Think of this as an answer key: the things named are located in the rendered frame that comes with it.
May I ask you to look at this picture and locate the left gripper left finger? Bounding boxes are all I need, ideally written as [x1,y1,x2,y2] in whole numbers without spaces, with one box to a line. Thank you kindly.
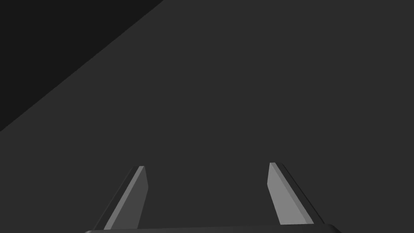
[93,165,149,231]

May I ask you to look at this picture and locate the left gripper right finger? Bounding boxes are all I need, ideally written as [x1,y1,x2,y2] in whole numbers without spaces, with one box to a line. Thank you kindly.
[266,162,325,225]

